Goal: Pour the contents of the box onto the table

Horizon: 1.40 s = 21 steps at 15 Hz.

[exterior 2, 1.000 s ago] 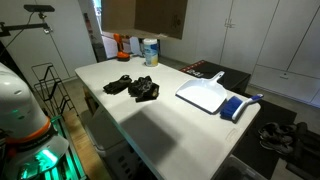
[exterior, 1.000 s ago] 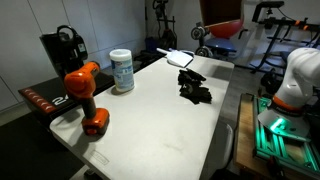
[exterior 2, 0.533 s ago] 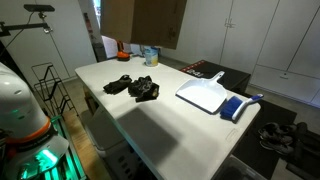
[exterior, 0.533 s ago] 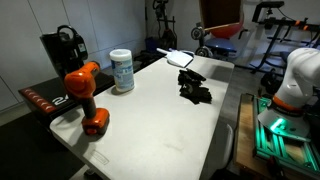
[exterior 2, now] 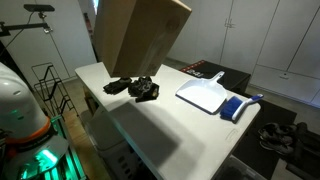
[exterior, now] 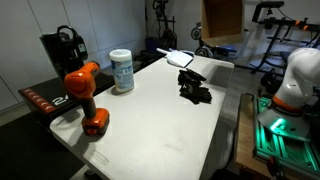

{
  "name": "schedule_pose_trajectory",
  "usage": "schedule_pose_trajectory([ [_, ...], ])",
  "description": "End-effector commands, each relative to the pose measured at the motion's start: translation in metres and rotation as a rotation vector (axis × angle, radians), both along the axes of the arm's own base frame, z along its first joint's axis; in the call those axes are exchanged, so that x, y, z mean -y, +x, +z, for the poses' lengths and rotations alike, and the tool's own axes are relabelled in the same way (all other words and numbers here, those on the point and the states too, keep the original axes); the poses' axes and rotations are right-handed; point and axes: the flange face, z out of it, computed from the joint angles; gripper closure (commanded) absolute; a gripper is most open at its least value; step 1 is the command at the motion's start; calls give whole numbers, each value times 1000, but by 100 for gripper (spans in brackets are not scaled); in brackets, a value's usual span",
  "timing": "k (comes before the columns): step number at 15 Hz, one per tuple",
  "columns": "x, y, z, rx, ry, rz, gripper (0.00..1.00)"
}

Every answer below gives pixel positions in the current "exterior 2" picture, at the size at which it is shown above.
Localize grey sports shoe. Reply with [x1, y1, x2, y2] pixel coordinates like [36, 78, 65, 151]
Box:
[258, 121, 294, 141]
[259, 136, 295, 156]

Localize black plyo box red print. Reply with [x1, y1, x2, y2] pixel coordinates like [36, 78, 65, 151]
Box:
[179, 59, 252, 96]

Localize white plastic dustpan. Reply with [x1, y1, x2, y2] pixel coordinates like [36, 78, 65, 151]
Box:
[175, 70, 229, 114]

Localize white wall cabinets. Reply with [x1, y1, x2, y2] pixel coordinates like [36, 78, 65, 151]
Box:
[166, 0, 320, 108]

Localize black wire rack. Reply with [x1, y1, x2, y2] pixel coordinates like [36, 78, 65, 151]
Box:
[31, 62, 76, 116]

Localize clear plastic storage bin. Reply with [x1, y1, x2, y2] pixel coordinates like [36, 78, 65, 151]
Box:
[213, 154, 268, 180]

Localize black camera on stand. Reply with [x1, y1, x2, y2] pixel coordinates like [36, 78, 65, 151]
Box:
[23, 3, 56, 14]

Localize blue hand brush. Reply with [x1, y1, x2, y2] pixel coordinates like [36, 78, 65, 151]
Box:
[219, 93, 264, 122]

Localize brown cardboard box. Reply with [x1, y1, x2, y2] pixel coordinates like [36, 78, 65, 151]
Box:
[93, 0, 193, 79]

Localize white laundry basket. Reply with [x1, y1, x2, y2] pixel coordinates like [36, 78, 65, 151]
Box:
[79, 106, 149, 180]

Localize aluminium base frame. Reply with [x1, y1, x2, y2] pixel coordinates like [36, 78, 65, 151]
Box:
[19, 114, 88, 180]

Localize black work glove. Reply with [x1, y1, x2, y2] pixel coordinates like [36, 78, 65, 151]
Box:
[127, 75, 160, 103]
[103, 77, 133, 96]

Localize black floor mat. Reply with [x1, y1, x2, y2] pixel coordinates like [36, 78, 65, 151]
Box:
[232, 94, 298, 180]

